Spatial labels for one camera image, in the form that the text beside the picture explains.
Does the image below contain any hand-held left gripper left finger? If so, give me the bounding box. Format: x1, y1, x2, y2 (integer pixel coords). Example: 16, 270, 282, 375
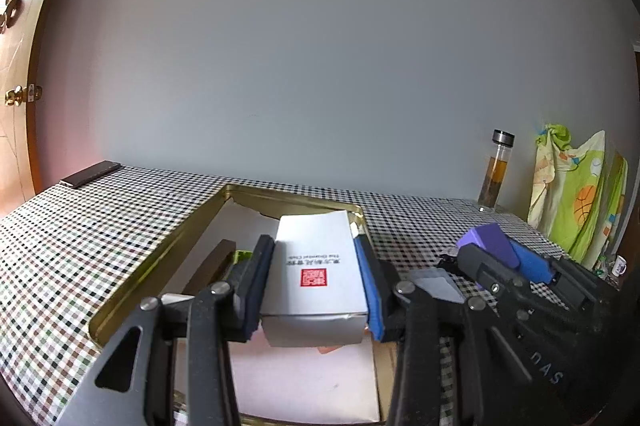
55, 233, 276, 426

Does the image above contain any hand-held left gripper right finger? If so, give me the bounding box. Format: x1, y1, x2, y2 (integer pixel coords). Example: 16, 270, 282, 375
352, 236, 536, 426

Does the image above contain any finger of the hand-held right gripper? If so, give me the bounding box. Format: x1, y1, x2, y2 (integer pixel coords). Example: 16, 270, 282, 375
510, 240, 621, 312
457, 245, 531, 302

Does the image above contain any green toy brick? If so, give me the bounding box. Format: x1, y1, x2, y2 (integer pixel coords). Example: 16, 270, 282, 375
230, 250, 256, 279

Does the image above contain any purple box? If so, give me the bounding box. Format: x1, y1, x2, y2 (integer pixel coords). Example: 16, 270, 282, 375
457, 222, 521, 268

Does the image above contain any white cardboard box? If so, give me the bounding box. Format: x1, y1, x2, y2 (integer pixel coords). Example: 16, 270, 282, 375
259, 211, 371, 348

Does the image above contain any gold tin box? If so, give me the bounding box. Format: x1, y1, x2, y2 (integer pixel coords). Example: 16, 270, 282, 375
89, 184, 401, 424

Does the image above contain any brown wooden bar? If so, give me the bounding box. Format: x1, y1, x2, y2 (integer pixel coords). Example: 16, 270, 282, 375
181, 240, 237, 296

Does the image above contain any clear plastic box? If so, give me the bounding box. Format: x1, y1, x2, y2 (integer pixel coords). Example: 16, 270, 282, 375
407, 268, 466, 304

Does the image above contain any green printed cloth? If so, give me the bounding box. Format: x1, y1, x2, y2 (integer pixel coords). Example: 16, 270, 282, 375
527, 123, 628, 267

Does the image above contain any glass tea bottle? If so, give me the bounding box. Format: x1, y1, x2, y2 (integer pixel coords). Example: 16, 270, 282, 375
477, 129, 516, 213

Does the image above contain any checkered tablecloth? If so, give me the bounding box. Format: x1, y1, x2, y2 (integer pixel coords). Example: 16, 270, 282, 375
0, 166, 621, 426

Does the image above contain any dark phone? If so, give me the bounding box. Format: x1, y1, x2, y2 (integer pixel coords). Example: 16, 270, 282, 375
59, 160, 122, 189

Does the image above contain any wooden door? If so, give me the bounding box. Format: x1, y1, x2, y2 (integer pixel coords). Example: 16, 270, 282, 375
0, 0, 41, 217

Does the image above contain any brass door knob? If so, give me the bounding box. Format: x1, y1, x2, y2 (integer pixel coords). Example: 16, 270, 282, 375
4, 84, 43, 107

